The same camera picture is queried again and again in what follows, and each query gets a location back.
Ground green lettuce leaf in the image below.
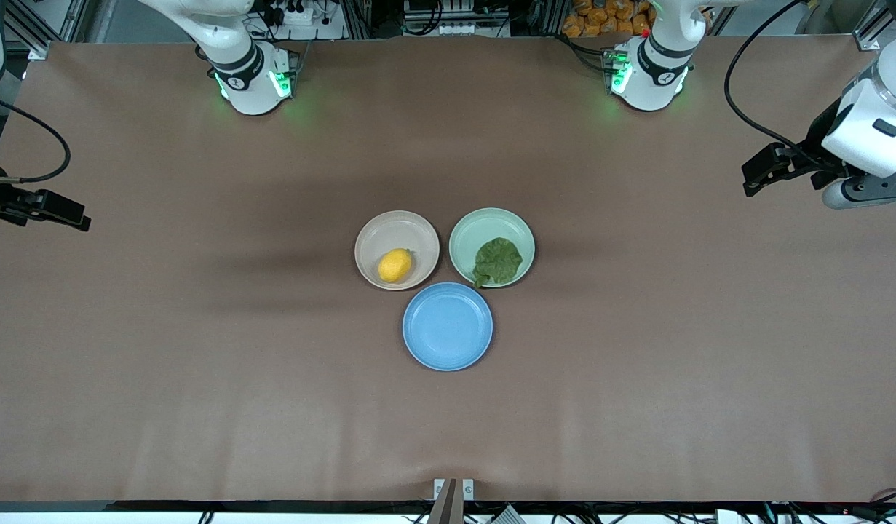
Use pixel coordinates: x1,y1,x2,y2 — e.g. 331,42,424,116
472,237,524,289

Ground yellow lemon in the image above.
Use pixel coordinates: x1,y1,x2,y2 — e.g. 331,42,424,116
378,248,413,284

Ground brown table cover sheet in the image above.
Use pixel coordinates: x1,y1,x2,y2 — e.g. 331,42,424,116
0,35,896,504

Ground bag of orange fruits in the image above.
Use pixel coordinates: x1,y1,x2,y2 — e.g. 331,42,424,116
562,0,713,39

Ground pale green round plate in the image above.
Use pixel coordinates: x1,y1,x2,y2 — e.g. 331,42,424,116
448,207,536,289

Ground white power strip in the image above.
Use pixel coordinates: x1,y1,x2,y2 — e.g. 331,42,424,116
435,20,493,37
262,4,325,28

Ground beige round plate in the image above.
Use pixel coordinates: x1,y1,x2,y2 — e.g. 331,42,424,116
354,210,440,292

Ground blue round plate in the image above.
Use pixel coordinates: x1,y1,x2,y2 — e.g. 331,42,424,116
402,282,494,373

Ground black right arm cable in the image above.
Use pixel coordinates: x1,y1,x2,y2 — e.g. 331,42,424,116
0,93,72,183

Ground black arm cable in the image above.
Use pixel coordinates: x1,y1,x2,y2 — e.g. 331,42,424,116
723,0,827,170
0,93,72,183

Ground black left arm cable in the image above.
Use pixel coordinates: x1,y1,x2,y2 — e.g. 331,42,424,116
723,0,827,170

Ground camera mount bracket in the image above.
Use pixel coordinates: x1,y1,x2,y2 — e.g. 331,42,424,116
427,477,476,524

